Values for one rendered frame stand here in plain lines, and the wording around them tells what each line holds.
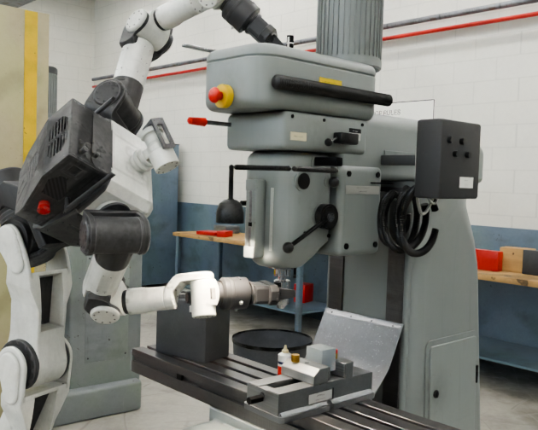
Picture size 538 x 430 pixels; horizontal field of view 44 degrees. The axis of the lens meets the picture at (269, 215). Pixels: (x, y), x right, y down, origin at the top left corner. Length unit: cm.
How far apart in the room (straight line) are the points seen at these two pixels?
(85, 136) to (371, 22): 88
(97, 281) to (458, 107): 514
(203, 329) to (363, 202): 65
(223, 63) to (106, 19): 992
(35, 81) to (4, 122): 25
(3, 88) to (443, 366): 224
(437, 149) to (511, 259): 389
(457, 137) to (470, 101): 459
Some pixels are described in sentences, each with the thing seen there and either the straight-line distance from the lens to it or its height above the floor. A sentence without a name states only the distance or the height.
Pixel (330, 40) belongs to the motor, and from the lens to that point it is 202.
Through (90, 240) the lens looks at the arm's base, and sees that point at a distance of 158.
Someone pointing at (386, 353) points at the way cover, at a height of 104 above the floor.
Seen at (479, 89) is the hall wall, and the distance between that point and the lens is 642.
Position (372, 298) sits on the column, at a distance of 216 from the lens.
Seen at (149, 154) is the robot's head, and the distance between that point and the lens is 173.
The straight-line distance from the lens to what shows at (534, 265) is 554.
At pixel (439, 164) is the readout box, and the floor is 161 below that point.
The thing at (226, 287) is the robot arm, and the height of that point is 126.
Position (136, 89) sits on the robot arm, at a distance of 195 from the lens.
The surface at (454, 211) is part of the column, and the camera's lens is 221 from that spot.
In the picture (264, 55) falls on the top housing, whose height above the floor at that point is 185.
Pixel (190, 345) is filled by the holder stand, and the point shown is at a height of 101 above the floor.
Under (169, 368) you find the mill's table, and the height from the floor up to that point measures 95.
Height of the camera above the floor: 155
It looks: 3 degrees down
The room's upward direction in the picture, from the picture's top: 2 degrees clockwise
